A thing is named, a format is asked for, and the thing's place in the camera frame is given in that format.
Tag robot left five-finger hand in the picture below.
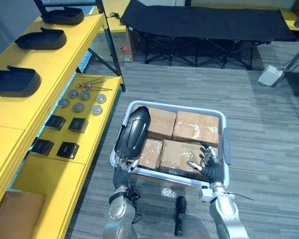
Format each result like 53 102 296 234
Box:
113 153 140 189

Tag taped cardboard box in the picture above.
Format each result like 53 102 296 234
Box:
135 138 164 171
159 139 219 179
135 106 178 141
172 111 220 146

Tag white plastic bin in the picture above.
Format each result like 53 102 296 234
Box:
110 100 232 190

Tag black shelf frame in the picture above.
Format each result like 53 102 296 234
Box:
33 0 127 93

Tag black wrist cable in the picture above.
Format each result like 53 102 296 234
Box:
225 191 255 202

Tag robot right five-finger hand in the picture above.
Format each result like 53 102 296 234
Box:
186 141 226 185

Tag cardboard box with red sticker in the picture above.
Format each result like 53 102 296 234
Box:
91 25 137 63

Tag yellow low shelf board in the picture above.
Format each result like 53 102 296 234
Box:
11 73 123 239

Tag small black square box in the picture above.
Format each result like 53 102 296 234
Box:
68 117 89 133
30 138 55 157
44 115 66 130
57 141 80 159

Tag white floor pedal box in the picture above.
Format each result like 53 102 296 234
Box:
257 64 285 88

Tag robot dark foot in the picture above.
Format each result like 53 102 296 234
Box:
174 196 187 237

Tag plain brown cardboard box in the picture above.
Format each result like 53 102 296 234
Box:
0 190 47 239

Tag grey tripod legs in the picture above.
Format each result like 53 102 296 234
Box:
281 41 299 75

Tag black folding cot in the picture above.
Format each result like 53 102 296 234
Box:
120 0 298 71

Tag long metal bolt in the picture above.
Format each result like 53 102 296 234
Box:
82 80 108 90
77 78 102 88
87 84 113 91

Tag round grey metal disc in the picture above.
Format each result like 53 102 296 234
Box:
72 102 86 113
95 93 108 104
58 97 71 109
79 90 92 101
67 89 80 100
91 104 104 116

